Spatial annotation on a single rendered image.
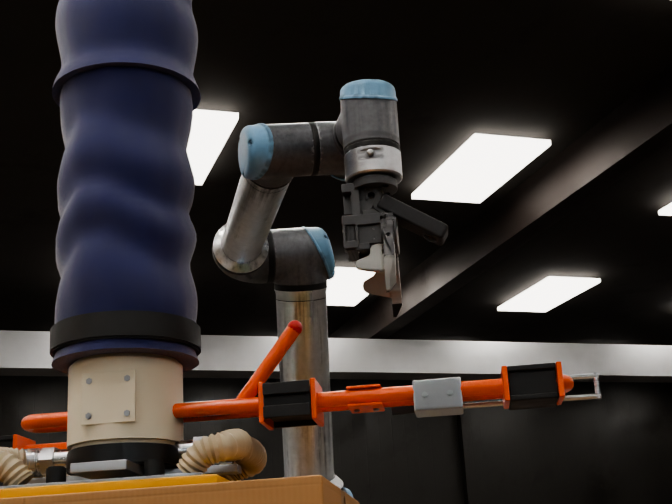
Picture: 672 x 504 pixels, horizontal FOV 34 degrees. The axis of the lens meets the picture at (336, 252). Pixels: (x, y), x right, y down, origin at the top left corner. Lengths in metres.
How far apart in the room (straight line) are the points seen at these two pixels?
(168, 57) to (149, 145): 0.16
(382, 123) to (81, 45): 0.49
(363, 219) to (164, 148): 0.33
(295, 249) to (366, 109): 0.68
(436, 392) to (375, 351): 10.31
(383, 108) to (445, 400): 0.47
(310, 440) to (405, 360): 9.58
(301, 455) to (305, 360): 0.21
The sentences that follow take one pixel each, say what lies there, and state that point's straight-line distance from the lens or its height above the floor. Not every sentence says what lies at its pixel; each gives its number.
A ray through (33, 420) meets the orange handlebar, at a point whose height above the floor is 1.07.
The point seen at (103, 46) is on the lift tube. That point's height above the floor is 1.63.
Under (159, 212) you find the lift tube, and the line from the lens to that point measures 1.69.
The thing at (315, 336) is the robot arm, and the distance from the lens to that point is 2.39.
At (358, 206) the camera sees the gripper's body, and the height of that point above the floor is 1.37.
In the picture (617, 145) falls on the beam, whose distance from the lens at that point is 7.89.
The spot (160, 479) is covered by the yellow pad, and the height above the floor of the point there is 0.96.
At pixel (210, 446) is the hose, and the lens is 1.54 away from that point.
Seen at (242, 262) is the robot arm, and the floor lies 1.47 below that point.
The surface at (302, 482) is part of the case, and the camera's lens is 1.42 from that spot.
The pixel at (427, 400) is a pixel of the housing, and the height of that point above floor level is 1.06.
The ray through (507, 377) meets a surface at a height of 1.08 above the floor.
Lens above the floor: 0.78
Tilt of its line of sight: 18 degrees up
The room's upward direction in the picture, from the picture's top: 3 degrees counter-clockwise
